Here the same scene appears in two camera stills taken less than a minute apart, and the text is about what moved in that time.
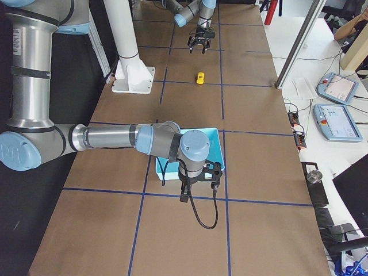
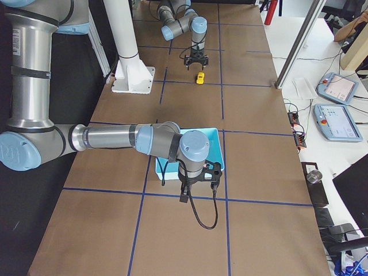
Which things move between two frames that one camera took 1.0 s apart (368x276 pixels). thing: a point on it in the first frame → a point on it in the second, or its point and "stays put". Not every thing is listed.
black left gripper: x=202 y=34 → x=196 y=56
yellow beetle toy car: x=200 y=77 stays put
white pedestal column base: x=131 y=75 stays put
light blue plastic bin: x=165 y=169 stays put
